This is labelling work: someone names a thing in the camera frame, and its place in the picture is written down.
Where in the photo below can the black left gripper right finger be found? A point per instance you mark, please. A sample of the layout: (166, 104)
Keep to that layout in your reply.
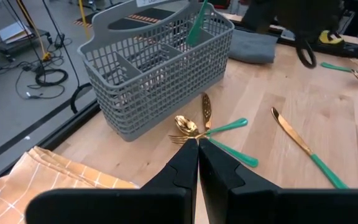
(259, 205)

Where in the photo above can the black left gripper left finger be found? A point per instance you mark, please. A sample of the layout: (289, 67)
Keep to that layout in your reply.
(154, 205)

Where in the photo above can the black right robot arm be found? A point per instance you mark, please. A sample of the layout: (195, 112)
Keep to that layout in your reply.
(266, 15)

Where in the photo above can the white papers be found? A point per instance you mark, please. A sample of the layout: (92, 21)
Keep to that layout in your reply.
(12, 32)

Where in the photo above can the beige cloth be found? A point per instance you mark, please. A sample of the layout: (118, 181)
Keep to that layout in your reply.
(26, 174)

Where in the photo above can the black mat orange striped edge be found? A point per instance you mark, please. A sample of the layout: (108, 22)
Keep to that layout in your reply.
(163, 13)

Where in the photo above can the grey folded cloth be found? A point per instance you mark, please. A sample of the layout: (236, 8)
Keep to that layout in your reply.
(252, 46)

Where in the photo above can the black low cart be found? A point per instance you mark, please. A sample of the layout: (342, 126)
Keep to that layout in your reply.
(26, 42)

